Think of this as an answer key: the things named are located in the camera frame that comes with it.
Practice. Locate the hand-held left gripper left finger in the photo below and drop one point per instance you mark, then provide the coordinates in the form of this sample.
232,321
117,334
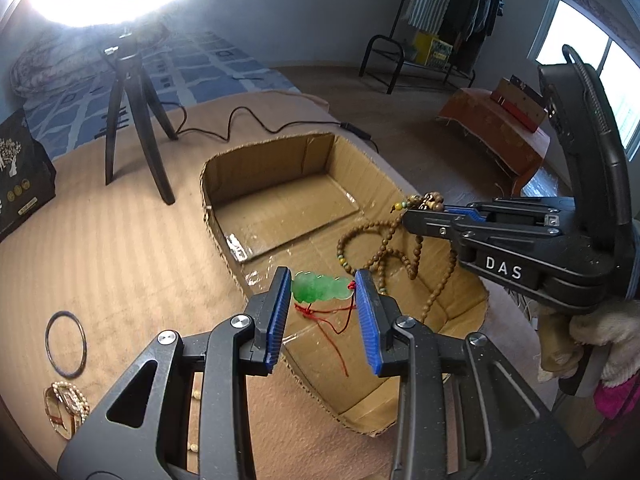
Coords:
277,310

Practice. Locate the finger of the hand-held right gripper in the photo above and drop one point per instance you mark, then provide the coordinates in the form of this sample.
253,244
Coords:
430,224
515,207

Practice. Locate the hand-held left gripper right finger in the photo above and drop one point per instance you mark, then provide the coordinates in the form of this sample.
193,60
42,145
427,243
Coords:
367,320

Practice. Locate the cardboard box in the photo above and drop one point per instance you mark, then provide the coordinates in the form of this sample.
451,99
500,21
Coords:
300,200

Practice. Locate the dark thin bangle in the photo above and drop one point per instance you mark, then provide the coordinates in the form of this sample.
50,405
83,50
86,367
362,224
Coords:
65,313

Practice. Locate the person's right hand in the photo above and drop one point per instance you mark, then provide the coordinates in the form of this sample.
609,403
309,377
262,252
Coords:
620,335

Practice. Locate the clear plastic sheet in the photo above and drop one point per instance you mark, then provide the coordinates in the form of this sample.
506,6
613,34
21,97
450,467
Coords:
545,185

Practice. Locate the orange cloth covered table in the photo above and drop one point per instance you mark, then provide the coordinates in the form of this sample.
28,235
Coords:
490,125

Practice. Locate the brown and red box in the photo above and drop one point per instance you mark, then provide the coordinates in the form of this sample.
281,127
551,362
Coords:
520,102

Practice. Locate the yellow box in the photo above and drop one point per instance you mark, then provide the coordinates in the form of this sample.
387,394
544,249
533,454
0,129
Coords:
432,50

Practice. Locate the window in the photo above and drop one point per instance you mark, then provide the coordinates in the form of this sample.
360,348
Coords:
575,30

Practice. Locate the dark hanging clothes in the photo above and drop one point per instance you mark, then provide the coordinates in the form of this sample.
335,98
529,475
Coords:
475,10

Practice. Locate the black tripod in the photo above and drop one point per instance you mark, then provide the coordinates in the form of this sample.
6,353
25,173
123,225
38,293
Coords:
114,125

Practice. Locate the black snack bag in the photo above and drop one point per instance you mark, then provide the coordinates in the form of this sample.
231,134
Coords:
20,175

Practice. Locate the folded floral quilts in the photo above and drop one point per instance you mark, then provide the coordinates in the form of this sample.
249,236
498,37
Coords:
45,65

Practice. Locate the black metal frame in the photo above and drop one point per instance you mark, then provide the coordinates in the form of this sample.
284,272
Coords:
382,37

